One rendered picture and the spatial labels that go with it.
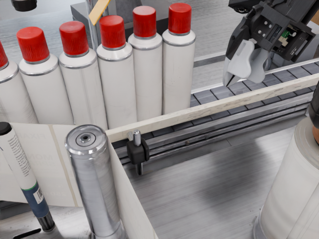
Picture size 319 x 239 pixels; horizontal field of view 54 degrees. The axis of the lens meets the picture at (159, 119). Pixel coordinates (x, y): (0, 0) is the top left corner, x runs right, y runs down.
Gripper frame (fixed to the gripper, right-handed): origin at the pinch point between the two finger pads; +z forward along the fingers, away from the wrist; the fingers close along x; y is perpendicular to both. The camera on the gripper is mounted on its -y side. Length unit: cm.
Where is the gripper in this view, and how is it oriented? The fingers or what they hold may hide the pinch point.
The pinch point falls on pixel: (227, 78)
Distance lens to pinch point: 59.7
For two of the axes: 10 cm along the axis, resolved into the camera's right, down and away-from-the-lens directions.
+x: 8.1, 1.4, 5.7
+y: 3.7, 6.3, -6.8
